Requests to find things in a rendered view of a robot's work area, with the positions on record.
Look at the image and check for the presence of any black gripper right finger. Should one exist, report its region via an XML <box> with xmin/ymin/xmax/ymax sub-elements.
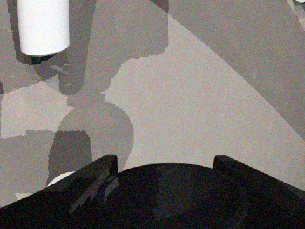
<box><xmin>213</xmin><ymin>155</ymin><xmax>305</xmax><ymax>229</ymax></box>

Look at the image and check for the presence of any white post with cap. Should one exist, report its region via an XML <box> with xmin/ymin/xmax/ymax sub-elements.
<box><xmin>48</xmin><ymin>171</ymin><xmax>76</xmax><ymax>186</ymax></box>

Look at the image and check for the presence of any grey metal pipe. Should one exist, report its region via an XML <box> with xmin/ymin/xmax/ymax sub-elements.
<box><xmin>16</xmin><ymin>0</ymin><xmax>71</xmax><ymax>57</ymax></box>

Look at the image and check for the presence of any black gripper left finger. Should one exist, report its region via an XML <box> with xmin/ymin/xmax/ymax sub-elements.
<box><xmin>0</xmin><ymin>155</ymin><xmax>118</xmax><ymax>229</ymax></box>

